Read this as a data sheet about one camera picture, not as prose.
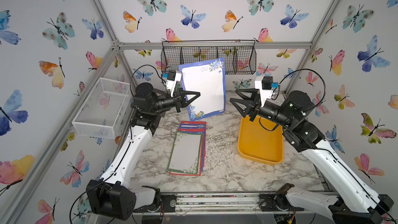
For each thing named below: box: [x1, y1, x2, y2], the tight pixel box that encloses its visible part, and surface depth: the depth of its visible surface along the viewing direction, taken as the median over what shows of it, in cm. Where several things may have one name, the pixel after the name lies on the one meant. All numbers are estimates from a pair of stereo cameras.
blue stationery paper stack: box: [178, 57, 226, 122], surface depth 59 cm
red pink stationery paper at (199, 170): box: [169, 133, 203, 177], surface depth 86 cm
